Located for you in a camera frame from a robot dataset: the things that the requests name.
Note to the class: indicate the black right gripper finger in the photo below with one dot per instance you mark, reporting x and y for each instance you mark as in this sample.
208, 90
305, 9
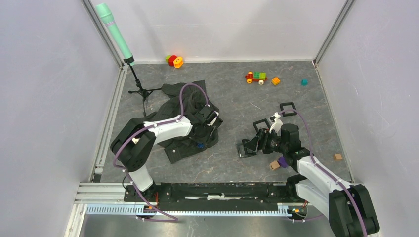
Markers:
251, 144
245, 153

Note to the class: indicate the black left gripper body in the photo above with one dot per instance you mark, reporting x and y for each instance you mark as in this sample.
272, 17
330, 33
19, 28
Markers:
203, 137

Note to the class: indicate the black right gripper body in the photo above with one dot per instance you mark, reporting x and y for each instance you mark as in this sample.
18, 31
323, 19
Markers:
271, 142

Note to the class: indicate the dark grey pinstriped shirt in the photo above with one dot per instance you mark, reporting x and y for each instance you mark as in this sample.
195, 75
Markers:
192, 100

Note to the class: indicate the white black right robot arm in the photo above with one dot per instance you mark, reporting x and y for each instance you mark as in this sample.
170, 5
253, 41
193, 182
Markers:
348, 207

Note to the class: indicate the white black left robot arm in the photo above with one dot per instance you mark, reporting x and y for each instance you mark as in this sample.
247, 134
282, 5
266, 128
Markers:
133, 145

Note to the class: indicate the purple toy brick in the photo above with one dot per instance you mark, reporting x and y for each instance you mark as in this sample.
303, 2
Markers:
282, 162

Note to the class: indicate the wooden letter cube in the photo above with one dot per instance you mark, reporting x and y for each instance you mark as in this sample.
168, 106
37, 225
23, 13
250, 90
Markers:
274, 165

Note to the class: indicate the yellow toy brick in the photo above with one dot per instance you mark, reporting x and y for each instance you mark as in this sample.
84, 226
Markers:
275, 81

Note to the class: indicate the red yellow toy car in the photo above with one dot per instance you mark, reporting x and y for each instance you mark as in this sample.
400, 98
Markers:
259, 77

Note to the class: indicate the black microphone tripod stand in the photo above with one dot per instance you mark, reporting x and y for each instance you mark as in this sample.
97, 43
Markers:
144, 93

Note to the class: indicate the red orange green toy blocks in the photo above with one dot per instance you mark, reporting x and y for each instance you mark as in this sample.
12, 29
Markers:
174, 61

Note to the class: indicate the green foam microphone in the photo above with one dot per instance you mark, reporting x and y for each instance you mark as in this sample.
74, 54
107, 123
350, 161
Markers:
108, 20

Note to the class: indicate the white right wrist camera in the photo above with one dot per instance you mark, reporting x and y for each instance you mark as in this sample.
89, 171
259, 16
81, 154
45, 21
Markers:
276, 123

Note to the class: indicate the black square frame far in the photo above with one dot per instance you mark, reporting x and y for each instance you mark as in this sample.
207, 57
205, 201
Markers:
288, 109

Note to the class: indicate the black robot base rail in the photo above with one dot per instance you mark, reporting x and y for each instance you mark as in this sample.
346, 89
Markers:
215, 196

